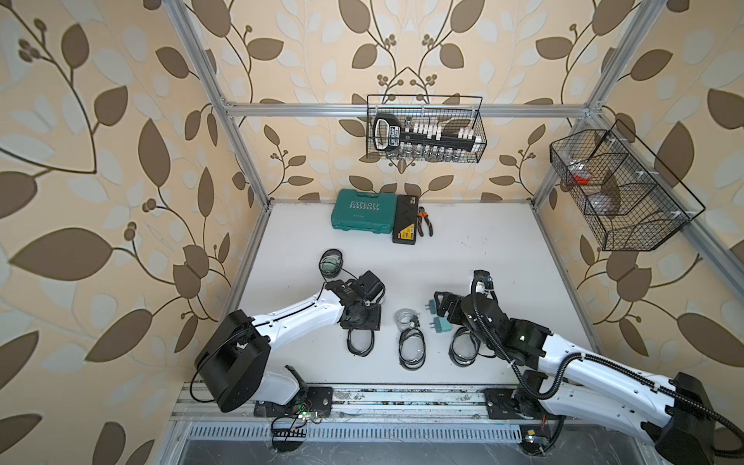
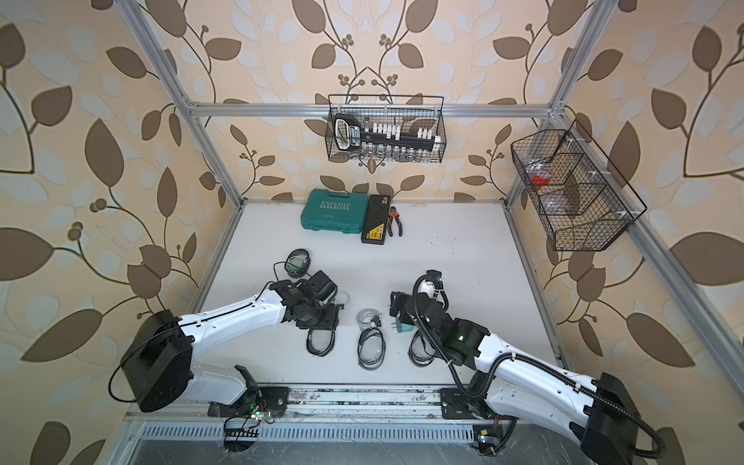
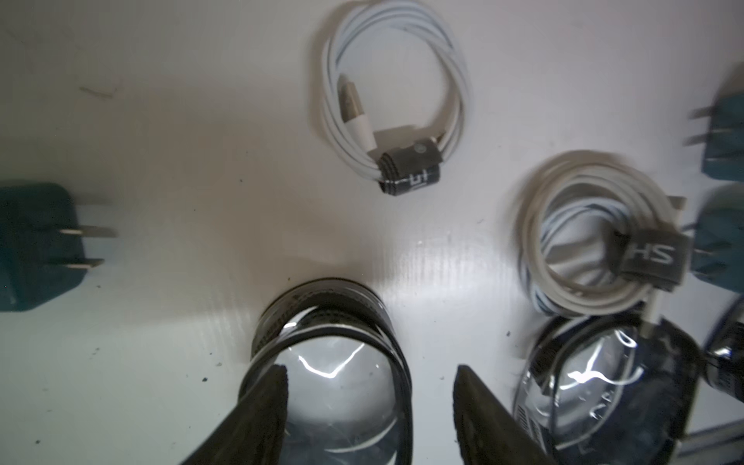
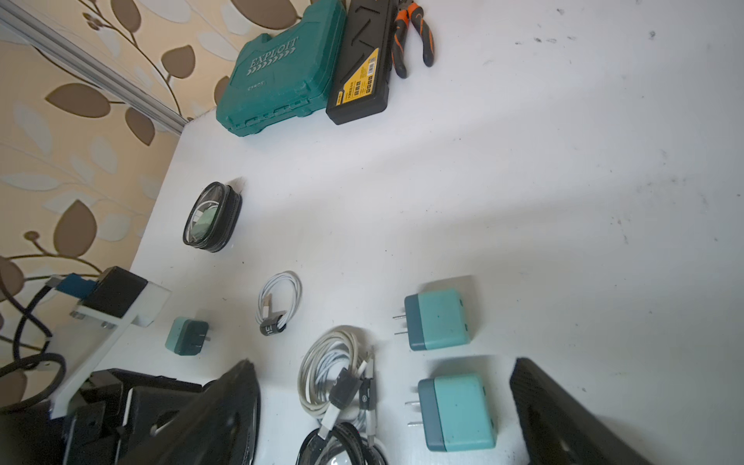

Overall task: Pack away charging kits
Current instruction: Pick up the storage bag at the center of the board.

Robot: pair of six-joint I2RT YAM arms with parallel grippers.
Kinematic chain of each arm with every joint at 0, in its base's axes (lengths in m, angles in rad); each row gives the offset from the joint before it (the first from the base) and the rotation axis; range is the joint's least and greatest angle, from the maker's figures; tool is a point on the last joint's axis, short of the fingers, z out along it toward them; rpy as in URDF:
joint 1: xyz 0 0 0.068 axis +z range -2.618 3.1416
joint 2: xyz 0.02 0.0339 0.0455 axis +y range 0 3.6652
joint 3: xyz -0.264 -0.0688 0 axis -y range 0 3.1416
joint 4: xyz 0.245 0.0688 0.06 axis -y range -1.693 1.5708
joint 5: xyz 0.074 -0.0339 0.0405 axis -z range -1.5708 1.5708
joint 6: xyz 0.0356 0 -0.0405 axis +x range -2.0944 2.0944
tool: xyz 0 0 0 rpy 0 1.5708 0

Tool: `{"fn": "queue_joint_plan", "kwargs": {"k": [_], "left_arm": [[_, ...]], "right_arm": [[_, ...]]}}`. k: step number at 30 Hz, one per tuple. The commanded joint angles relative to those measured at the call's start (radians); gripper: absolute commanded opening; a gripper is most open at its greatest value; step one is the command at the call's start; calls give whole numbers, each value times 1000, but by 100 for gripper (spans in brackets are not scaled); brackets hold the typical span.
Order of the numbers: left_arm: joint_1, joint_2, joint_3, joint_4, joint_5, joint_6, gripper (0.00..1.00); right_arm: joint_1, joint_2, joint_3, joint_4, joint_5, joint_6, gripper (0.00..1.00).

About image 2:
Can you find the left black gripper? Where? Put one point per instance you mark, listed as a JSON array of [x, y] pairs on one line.
[[332, 320]]

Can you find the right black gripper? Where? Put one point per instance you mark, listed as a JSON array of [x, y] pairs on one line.
[[397, 304]]

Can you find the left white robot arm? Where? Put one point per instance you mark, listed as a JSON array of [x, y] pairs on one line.
[[164, 363]]

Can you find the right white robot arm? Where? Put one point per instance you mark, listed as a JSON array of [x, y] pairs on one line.
[[598, 414]]

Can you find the green charger lower right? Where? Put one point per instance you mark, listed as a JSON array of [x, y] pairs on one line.
[[402, 327]]

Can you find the black pouch right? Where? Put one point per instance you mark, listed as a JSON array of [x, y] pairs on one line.
[[418, 352]]

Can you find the black pouch middle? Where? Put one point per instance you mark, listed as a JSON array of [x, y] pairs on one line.
[[371, 349]]

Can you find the black yellow-label case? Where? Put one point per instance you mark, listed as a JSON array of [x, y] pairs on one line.
[[375, 227]]

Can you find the green plastic tool case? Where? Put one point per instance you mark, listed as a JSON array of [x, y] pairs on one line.
[[335, 212]]

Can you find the orange black pliers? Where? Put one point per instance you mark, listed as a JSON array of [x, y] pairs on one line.
[[394, 223]]

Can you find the red item in basket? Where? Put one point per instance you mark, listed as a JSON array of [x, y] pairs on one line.
[[538, 174]]

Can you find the black socket set holder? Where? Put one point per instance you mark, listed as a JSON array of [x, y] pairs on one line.
[[352, 133]]

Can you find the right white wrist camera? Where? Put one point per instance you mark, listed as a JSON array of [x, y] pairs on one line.
[[431, 284]]

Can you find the aluminium front rail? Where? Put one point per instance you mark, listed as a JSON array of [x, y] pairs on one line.
[[356, 403]]

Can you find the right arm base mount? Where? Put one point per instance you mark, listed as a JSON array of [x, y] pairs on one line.
[[455, 406]]

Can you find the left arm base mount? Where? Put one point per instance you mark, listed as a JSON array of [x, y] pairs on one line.
[[266, 403]]

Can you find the back wire basket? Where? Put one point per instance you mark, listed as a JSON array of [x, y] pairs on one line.
[[409, 110]]

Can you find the wire basket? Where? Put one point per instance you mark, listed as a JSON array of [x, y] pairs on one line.
[[409, 110], [589, 202]]

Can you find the right wire basket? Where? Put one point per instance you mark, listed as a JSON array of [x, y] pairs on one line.
[[589, 202]]

